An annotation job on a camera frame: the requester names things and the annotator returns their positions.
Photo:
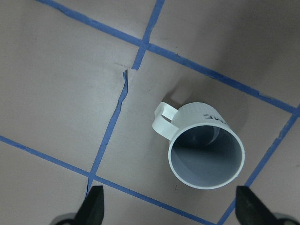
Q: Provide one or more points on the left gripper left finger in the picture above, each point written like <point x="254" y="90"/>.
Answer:
<point x="91" y="211"/>

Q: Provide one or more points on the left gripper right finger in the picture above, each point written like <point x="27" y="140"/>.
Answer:
<point x="250" y="210"/>

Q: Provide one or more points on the white mug with grey inside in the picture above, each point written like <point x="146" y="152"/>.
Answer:
<point x="204" y="152"/>

